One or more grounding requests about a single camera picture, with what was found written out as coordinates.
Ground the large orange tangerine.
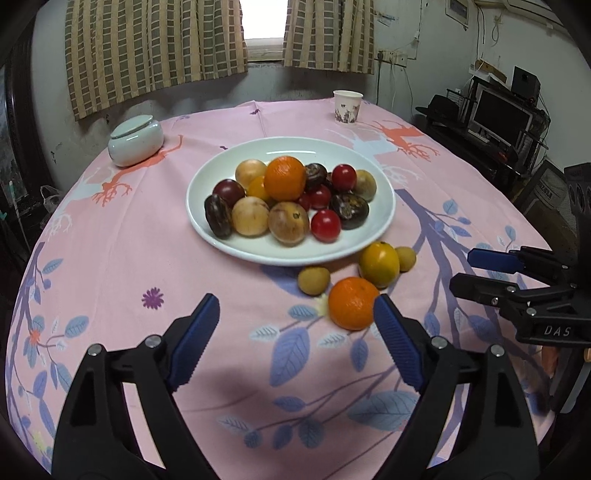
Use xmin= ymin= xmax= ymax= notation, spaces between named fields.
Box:
xmin=263 ymin=156 xmax=307 ymax=202

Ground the tan striped melon fruit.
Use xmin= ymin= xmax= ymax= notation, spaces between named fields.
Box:
xmin=235 ymin=159 xmax=266 ymax=189

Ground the white paper cup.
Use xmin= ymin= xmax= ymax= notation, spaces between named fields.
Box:
xmin=334 ymin=90 xmax=363 ymax=124

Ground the right checkered curtain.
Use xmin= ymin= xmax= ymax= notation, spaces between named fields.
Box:
xmin=283 ymin=0 xmax=376 ymax=75

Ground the greenish tan round fruit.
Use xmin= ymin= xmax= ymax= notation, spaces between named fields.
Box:
xmin=353 ymin=169 xmax=378 ymax=202

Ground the checkered curtain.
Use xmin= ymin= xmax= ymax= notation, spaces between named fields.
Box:
xmin=283 ymin=0 xmax=376 ymax=75
xmin=64 ymin=0 xmax=247 ymax=120

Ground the black computer monitor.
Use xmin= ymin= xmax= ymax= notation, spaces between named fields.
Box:
xmin=471 ymin=89 xmax=533 ymax=147

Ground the white lidded ceramic jar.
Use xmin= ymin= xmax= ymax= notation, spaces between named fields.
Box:
xmin=107 ymin=114 xmax=164 ymax=168

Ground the yellow orange citrus fruit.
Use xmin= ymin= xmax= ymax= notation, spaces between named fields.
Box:
xmin=359 ymin=241 xmax=401 ymax=289

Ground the dark brown passion fruit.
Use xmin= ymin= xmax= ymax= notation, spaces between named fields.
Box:
xmin=305 ymin=163 xmax=328 ymax=189

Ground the black metal shelf rack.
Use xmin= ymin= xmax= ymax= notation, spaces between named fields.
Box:
xmin=416 ymin=61 xmax=551 ymax=193

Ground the white round plate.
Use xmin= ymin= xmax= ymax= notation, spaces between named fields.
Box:
xmin=185 ymin=136 xmax=396 ymax=266

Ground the dark red plum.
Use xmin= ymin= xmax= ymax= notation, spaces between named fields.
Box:
xmin=212 ymin=179 xmax=245 ymax=209

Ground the left checkered curtain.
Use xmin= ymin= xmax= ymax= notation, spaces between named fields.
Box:
xmin=64 ymin=0 xmax=247 ymax=120

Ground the person's left hand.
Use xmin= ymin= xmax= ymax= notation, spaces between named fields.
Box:
xmin=540 ymin=345 xmax=591 ymax=384

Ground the small yellow longan fruit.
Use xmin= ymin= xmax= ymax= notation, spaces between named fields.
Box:
xmin=297 ymin=266 xmax=331 ymax=297

